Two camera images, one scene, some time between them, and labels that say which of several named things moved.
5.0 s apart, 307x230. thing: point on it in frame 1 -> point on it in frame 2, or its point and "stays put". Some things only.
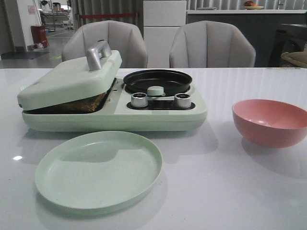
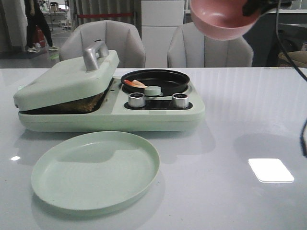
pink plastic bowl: [269, 123] -> [221, 19]
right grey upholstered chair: [207, 44] stays put
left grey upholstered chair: [124, 38] stays put
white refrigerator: [162, 19] stays put
